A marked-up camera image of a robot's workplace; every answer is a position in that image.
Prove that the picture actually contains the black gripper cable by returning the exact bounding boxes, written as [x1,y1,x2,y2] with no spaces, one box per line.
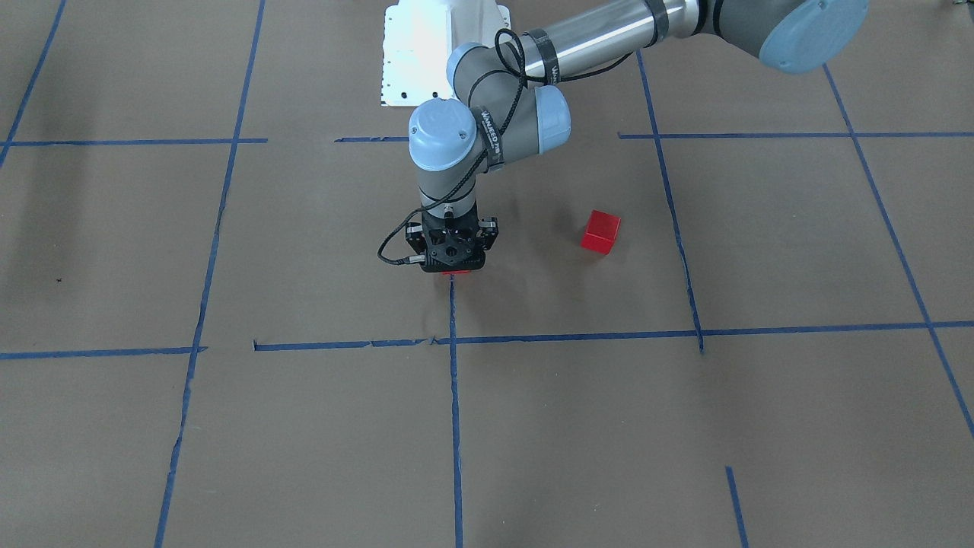
[377,29,635,267]

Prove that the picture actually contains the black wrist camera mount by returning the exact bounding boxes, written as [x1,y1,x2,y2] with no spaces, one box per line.
[421,228,486,273]

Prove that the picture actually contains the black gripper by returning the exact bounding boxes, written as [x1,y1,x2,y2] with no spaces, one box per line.
[405,212,500,253]

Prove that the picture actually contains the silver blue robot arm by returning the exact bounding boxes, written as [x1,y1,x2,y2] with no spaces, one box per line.
[397,1,869,272]

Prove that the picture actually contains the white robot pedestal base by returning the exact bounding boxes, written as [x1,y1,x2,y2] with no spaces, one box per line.
[380,1,511,107]

